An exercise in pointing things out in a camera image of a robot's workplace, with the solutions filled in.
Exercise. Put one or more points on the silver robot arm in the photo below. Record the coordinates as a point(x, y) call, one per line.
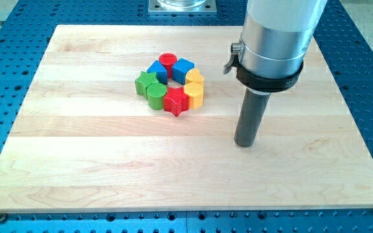
point(276, 35)

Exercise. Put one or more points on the yellow heart block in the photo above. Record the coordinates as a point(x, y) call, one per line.
point(195, 76)

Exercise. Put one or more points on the blue cube block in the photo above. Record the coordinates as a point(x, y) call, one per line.
point(180, 69)

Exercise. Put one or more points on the red star block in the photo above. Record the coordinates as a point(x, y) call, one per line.
point(176, 101)

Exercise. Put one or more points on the yellow hexagon block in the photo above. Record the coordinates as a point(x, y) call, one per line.
point(194, 91)

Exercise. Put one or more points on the green cylinder block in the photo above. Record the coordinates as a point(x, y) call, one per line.
point(155, 95)

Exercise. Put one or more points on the blue triangle block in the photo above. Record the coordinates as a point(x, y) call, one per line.
point(160, 71)

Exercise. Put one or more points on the green star block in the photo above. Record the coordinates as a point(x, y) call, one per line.
point(144, 81)

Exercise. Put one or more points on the red cylinder block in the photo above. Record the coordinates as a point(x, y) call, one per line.
point(167, 60)

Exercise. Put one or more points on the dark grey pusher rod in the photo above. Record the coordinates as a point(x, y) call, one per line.
point(253, 107)

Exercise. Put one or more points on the light wooden board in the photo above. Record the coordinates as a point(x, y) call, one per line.
point(85, 141)

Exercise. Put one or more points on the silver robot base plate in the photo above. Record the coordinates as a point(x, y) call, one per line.
point(181, 7)

